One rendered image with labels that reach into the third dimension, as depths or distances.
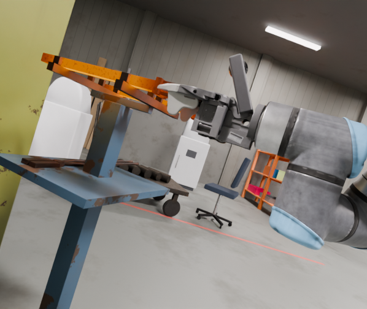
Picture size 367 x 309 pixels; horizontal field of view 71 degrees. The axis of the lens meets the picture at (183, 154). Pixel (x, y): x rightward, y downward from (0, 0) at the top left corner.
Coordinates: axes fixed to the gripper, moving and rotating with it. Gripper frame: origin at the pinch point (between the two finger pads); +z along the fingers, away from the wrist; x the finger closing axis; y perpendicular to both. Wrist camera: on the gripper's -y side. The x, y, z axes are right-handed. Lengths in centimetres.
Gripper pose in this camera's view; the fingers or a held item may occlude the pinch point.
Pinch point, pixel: (170, 89)
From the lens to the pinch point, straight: 56.2
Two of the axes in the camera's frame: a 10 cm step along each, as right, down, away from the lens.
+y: -3.2, 9.5, 0.4
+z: -8.8, -3.1, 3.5
